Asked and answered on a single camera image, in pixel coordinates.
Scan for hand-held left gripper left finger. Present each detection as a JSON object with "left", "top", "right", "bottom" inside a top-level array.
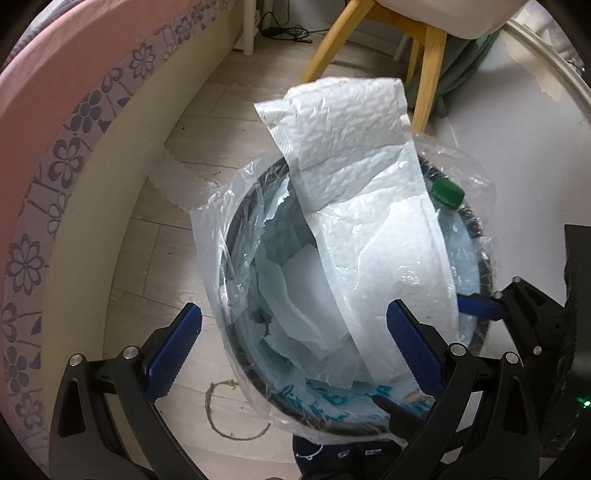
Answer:
[{"left": 48, "top": 302, "right": 208, "bottom": 480}]

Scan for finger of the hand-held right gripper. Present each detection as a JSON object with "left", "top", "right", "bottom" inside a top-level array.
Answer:
[
  {"left": 457, "top": 277, "right": 568, "bottom": 357},
  {"left": 372, "top": 396, "right": 437, "bottom": 446}
]

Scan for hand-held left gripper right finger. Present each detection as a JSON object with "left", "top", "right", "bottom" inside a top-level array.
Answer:
[{"left": 383, "top": 299, "right": 555, "bottom": 480}]

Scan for round blue trash bin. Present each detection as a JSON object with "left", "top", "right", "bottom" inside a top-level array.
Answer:
[{"left": 224, "top": 157, "right": 497, "bottom": 437}]

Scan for white padded plastic mailer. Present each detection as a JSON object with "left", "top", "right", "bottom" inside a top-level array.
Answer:
[{"left": 254, "top": 76, "right": 460, "bottom": 386}]

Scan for dark navy slipper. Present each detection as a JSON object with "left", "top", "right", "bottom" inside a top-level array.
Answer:
[
  {"left": 351, "top": 443, "right": 407, "bottom": 480},
  {"left": 291, "top": 434, "right": 352, "bottom": 480}
]

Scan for brown twine loop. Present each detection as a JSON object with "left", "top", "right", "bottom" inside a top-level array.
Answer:
[{"left": 204, "top": 379, "right": 271, "bottom": 439}]

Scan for clear bottle green cap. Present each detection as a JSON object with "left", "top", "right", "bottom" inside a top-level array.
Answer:
[{"left": 427, "top": 179, "right": 483, "bottom": 296}]

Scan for white plastic sheet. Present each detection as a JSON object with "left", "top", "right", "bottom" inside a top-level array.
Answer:
[{"left": 256, "top": 247, "right": 370, "bottom": 393}]

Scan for white zigzag-edged plastic piece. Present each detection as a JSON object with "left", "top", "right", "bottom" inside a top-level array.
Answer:
[{"left": 143, "top": 145, "right": 222, "bottom": 213}]

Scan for white chair wooden legs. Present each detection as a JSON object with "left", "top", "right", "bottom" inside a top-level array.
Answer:
[{"left": 302, "top": 0, "right": 509, "bottom": 132}]

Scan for green curtain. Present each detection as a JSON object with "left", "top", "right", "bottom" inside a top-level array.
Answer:
[{"left": 397, "top": 34, "right": 499, "bottom": 118}]

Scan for bed with pink sheet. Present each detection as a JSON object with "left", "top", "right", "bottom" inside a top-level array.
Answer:
[{"left": 0, "top": 0, "right": 259, "bottom": 444}]

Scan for white desk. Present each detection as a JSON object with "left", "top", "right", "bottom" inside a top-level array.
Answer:
[{"left": 233, "top": 0, "right": 257, "bottom": 56}]

